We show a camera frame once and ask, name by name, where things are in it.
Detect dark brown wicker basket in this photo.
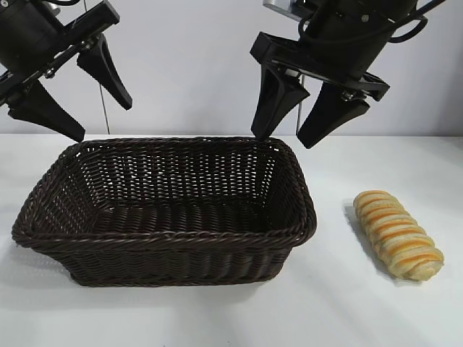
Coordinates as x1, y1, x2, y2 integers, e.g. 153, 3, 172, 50
11, 135, 319, 288

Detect thin silver vertical pole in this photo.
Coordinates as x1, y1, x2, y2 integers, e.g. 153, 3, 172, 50
295, 74, 307, 137

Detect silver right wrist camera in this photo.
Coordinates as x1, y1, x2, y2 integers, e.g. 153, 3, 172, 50
262, 0, 301, 17

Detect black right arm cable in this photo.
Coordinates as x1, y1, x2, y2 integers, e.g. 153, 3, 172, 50
388, 0, 446, 44

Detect thin dark wall cord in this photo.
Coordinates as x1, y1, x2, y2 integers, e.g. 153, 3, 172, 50
83, 0, 110, 134

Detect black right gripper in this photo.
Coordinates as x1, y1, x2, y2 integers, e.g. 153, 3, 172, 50
250, 0, 417, 149

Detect black right camera cable loop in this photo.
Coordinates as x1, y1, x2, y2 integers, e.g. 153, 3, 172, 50
297, 12, 318, 39

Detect long striped twisted bread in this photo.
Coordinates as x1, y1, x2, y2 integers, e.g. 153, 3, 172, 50
353, 190, 445, 282

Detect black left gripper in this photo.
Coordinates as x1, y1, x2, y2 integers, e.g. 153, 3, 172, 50
0, 0, 133, 142

